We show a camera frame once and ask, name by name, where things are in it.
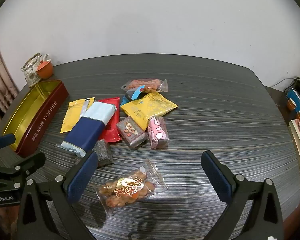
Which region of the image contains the pink patterned snack packet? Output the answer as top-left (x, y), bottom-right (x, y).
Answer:
top-left (147, 116), bottom-right (170, 150)

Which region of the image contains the beige book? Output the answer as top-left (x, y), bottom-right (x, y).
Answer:
top-left (289, 119), bottom-right (300, 172)

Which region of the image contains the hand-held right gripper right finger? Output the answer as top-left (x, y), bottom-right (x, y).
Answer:
top-left (201, 150), bottom-right (284, 240)

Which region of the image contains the orange ceramic cup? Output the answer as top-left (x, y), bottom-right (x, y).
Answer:
top-left (36, 60), bottom-right (54, 78)

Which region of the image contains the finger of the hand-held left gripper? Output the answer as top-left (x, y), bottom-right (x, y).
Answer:
top-left (0, 152), bottom-right (46, 189)
top-left (0, 134), bottom-right (16, 155)

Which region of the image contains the red snack packet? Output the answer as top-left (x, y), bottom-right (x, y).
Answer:
top-left (97, 97), bottom-right (122, 143)

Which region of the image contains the red tin box gold inside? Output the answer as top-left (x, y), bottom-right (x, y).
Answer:
top-left (3, 79), bottom-right (70, 157)

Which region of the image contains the brown snack packet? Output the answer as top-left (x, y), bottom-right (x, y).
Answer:
top-left (116, 116), bottom-right (148, 147)

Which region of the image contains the navy and pale blue packet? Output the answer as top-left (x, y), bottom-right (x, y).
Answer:
top-left (56, 101), bottom-right (118, 157)

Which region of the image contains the blue-ended clear candy packet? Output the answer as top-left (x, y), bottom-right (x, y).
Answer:
top-left (124, 85), bottom-right (147, 103)

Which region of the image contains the yellow packet with gold print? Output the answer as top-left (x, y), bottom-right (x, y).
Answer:
top-left (120, 91), bottom-right (178, 131)

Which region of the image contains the white cable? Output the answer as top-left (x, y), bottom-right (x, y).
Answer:
top-left (270, 77), bottom-right (300, 88)

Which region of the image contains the dark wooden side table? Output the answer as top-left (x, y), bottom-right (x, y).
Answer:
top-left (264, 85), bottom-right (300, 173)

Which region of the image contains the beige curtain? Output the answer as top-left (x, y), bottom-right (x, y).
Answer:
top-left (0, 22), bottom-right (19, 128)

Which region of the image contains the yellow packet with silver strip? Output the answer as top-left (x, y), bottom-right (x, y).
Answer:
top-left (60, 97), bottom-right (95, 133)

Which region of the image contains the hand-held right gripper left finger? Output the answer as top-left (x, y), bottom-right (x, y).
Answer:
top-left (16, 151), bottom-right (98, 240)

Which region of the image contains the clear packet of orange snacks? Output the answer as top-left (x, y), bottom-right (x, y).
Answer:
top-left (120, 78), bottom-right (168, 92)

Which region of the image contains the clear packet of fried twists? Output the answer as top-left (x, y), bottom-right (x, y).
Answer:
top-left (94, 159), bottom-right (169, 215)

